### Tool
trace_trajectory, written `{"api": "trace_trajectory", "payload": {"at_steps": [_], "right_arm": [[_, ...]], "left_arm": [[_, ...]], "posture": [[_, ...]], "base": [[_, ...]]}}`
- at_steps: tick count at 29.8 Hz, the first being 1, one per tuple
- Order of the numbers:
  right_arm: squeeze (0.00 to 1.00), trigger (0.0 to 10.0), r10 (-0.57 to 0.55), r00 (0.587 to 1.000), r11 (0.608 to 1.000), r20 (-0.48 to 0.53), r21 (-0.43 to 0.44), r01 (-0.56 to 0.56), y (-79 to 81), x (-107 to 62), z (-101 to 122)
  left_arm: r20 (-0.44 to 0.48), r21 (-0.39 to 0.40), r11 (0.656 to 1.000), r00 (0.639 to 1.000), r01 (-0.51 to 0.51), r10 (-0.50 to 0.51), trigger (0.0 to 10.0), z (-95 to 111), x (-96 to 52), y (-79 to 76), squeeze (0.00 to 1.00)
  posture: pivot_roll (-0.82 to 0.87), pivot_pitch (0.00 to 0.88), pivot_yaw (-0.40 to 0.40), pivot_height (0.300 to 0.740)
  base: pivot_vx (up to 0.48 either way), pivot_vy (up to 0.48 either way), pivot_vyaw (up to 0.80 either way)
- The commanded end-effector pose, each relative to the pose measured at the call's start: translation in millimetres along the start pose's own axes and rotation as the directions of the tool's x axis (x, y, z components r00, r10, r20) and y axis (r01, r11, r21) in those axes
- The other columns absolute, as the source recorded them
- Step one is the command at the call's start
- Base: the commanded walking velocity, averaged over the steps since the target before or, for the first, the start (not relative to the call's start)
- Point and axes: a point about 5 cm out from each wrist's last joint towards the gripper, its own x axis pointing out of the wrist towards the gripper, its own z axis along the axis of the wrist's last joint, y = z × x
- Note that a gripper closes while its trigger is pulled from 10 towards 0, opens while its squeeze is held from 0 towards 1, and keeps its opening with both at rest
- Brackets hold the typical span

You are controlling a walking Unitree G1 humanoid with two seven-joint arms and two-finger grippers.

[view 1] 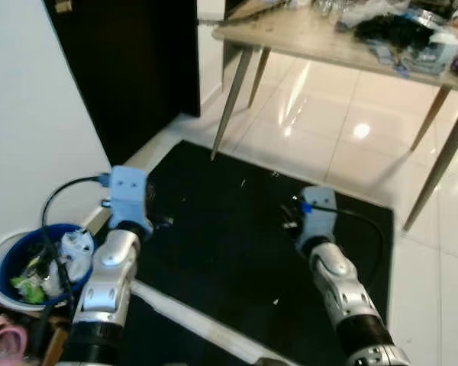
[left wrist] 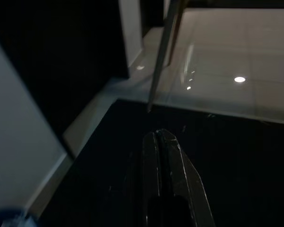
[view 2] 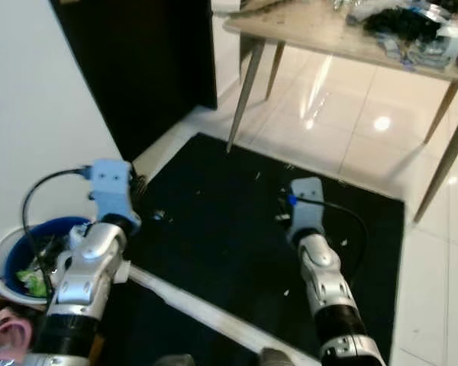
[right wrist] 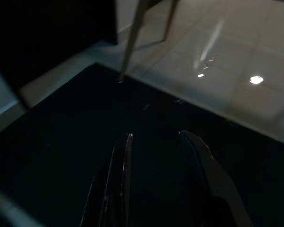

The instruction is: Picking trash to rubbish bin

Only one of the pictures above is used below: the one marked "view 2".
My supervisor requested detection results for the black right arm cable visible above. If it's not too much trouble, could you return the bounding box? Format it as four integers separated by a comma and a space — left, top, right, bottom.
294, 194, 369, 283

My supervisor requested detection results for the beige table with tapered legs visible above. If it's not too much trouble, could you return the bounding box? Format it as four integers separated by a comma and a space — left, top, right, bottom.
223, 0, 458, 223

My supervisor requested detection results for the pale left wrist camera mount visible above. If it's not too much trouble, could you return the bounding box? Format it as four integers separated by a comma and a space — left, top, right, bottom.
88, 159, 136, 226

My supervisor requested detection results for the blue bucket with white rim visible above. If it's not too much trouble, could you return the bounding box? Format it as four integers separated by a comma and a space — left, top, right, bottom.
0, 216, 100, 307

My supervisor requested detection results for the pink slipper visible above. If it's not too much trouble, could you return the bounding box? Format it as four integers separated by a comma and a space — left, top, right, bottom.
0, 297, 36, 366

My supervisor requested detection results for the white packet box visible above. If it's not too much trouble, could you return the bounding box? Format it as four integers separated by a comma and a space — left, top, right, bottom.
408, 21, 458, 68

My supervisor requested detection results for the green wrapper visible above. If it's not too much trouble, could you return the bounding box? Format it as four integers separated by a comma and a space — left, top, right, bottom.
19, 267, 52, 299

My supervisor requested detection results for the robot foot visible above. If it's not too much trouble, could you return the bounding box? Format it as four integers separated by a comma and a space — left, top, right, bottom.
156, 354, 196, 366
259, 347, 295, 366

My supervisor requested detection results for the black door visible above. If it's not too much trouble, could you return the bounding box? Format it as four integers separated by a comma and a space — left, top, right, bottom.
50, 0, 219, 162

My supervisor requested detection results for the white floor strip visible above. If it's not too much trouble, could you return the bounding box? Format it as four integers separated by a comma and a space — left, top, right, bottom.
125, 263, 327, 366

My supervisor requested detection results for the black bundle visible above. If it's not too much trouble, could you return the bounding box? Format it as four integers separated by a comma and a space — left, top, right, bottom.
363, 8, 424, 43

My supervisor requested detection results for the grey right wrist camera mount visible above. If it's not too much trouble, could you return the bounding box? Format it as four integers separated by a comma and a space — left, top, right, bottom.
288, 177, 326, 243

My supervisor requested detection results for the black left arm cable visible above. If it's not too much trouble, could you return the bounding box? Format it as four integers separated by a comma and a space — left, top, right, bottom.
21, 168, 94, 306

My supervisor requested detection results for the white crumpled trash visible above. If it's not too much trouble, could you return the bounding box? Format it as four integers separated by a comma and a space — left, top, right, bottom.
64, 225, 91, 254

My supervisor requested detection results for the black floor mat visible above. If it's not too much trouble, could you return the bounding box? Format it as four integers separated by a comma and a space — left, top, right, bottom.
99, 133, 408, 366

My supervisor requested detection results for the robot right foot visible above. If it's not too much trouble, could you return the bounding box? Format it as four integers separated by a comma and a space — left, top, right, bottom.
259, 347, 295, 366

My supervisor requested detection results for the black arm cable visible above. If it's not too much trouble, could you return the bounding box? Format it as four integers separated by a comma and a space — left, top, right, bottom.
294, 194, 369, 283
21, 168, 94, 306

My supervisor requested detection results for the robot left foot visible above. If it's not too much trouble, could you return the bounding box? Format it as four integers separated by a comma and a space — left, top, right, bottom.
156, 354, 196, 366

